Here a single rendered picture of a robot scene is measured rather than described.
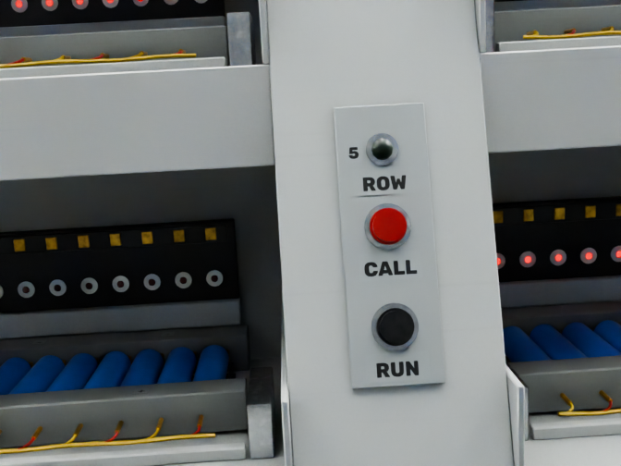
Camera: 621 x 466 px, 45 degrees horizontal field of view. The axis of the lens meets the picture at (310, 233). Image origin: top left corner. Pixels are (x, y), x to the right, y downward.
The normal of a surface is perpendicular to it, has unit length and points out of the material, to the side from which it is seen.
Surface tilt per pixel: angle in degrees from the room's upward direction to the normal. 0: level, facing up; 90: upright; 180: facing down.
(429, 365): 90
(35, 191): 90
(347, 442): 90
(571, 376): 106
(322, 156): 90
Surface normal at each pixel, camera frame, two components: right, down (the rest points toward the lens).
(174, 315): 0.04, 0.18
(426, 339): 0.02, -0.10
